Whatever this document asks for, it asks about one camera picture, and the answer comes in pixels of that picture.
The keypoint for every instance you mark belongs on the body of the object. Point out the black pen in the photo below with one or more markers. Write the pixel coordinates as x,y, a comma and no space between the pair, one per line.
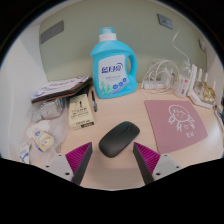
94,101

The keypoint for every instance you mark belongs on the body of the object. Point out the cream cardboard box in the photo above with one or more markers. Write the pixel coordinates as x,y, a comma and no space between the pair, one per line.
80,113

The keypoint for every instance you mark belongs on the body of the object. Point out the yellow and white small packet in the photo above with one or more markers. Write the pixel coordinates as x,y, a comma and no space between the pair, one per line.
43,140

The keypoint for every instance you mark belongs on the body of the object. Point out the white power strip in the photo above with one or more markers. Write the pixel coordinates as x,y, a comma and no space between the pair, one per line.
156,85

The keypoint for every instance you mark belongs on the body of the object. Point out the gold snack bag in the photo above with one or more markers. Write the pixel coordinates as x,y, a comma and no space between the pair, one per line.
206,93

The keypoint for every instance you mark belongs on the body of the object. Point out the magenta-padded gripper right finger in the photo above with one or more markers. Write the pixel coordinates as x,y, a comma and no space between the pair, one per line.
146,160

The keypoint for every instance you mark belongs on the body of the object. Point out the clear plastic bag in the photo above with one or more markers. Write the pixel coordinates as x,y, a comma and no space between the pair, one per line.
60,128

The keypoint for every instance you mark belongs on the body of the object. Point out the grey wall socket plate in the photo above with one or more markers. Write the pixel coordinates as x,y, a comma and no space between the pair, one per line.
165,21

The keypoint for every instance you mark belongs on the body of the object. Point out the blue detergent bottle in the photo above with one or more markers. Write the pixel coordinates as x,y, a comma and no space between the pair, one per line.
111,56

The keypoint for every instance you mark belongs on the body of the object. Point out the white router with antennas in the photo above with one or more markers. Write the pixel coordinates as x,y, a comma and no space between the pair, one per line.
194,85

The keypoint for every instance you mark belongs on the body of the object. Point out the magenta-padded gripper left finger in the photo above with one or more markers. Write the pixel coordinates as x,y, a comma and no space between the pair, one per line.
78,158

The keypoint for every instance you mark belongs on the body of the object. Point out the grey wall vent plate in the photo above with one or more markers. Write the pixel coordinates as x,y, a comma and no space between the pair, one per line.
52,32

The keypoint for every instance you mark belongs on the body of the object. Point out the pink mouse pad with drawing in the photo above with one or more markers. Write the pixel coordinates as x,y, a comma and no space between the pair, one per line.
173,128

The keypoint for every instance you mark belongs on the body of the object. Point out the white crumpled tissue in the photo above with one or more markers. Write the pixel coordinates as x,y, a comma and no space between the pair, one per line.
38,128

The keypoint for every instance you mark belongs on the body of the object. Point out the stack of booklets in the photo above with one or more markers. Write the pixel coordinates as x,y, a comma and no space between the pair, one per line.
61,87

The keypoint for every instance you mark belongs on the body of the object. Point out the small wall socket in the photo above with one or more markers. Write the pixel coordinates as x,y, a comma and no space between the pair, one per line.
202,45

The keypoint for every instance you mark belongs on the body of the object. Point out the blue and white small carton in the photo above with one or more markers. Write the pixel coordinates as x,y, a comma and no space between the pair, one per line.
24,154

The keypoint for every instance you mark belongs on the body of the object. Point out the black computer mouse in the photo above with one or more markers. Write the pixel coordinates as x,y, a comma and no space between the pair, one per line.
118,139

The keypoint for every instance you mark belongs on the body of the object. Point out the white charger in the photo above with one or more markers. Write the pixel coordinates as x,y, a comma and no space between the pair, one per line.
167,78

